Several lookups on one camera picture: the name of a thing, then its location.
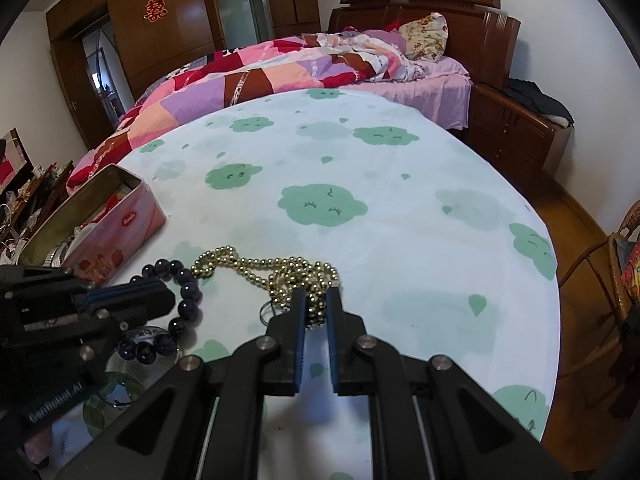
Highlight floral pillow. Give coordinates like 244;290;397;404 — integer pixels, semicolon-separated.
398;12;449;62

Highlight cluttered side shelf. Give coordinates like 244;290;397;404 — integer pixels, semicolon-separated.
0;128;74;266

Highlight wooden nightstand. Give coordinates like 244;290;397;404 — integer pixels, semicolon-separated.
468;84;574;198

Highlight cloud pattern tablecloth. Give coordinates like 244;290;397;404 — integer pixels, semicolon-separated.
29;86;561;480

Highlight dark clothes on nightstand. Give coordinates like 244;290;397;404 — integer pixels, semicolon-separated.
502;78;574;128

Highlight pink bed sheet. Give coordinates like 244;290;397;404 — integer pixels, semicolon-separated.
342;56;473;130

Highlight wicker chair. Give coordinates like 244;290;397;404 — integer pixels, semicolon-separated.
557;199;640;380

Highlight dark purple bead bracelet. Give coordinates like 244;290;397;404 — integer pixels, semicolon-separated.
115;257;203;366

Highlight wooden wardrobe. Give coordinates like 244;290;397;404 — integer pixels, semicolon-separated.
46;0;320;148

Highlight gold bead necklace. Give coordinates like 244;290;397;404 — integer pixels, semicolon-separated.
190;244;343;331

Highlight pink metal tin box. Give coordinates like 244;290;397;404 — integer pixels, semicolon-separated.
18;165;166;285

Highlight patchwork pink quilt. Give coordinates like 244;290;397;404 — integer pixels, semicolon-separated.
66;32;424;194

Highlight wooden bed with headboard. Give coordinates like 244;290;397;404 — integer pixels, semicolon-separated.
328;0;521;89

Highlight thin green jade bangle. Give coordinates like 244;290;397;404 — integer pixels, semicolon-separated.
81;326;174;438

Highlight red double happiness sticker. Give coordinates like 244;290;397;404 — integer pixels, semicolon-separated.
143;0;168;23

